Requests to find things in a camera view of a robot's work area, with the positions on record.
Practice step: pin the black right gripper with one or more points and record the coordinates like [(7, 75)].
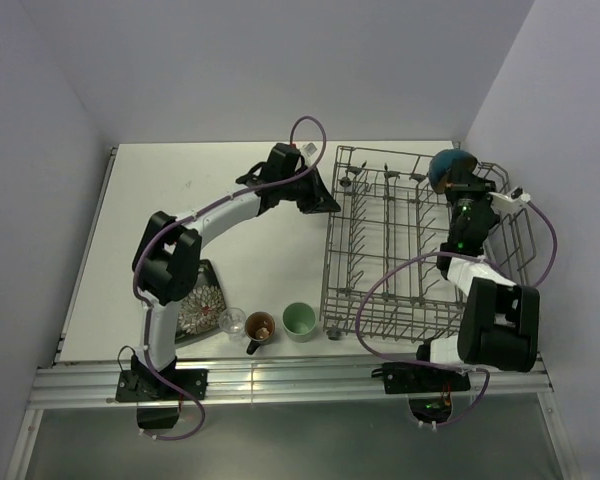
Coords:
[(470, 184)]

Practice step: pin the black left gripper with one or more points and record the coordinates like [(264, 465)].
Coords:
[(319, 200)]

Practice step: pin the blue bowl with tan interior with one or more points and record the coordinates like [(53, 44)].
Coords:
[(440, 166)]

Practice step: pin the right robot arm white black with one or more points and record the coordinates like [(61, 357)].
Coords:
[(500, 321)]

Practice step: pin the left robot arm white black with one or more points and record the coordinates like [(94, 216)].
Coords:
[(166, 263)]

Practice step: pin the light green cup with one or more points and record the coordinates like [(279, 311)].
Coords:
[(299, 322)]

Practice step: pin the dark brown mug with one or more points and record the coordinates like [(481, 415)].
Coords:
[(259, 328)]

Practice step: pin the clear drinking glass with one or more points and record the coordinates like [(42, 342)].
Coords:
[(232, 322)]

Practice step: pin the black square floral plate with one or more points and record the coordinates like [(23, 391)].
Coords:
[(200, 309)]

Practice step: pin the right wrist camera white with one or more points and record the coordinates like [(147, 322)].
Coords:
[(511, 202)]

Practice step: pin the grey wire dish rack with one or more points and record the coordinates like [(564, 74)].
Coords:
[(380, 276)]

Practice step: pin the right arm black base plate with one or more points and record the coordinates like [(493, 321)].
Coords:
[(437, 386)]

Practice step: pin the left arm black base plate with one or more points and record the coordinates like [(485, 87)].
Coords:
[(158, 405)]

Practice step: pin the aluminium rail frame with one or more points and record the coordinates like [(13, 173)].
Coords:
[(300, 411)]

